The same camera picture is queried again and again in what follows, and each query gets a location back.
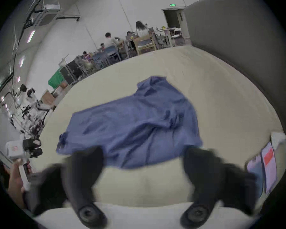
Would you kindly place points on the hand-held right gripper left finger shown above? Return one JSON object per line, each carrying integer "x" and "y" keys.
{"x": 82, "y": 175}

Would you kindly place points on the brown carton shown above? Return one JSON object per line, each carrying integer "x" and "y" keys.
{"x": 48, "y": 98}

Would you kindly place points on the card with red label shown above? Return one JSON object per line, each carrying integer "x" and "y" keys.
{"x": 269, "y": 166}

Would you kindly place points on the blue shirt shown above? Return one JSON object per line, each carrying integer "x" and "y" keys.
{"x": 133, "y": 123}

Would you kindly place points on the person's left hand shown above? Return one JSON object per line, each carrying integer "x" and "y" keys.
{"x": 15, "y": 182}

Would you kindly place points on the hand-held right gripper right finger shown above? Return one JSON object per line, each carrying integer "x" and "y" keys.
{"x": 202, "y": 173}

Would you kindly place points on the bed with beige sheet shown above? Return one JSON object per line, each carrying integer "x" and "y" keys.
{"x": 216, "y": 85}

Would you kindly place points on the white small box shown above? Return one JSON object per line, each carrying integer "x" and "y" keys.
{"x": 278, "y": 140}

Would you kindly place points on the blue flat pouch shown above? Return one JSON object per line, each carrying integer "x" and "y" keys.
{"x": 255, "y": 173}

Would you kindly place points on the blue chair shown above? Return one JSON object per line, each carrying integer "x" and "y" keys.
{"x": 113, "y": 54}

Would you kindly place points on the white robot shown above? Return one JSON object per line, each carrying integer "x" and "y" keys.
{"x": 29, "y": 99}

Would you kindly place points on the wooden chair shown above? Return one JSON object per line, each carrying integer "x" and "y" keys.
{"x": 145, "y": 45}

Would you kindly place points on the green cloth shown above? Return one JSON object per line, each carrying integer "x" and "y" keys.
{"x": 56, "y": 79}

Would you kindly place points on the white table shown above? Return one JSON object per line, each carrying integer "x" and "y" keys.
{"x": 174, "y": 33}

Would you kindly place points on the black cabinet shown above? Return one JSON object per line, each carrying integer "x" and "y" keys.
{"x": 71, "y": 71}

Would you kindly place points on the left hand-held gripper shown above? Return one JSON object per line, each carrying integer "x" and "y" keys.
{"x": 14, "y": 149}

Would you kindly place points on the grey padded headboard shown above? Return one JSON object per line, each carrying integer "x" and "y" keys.
{"x": 240, "y": 44}

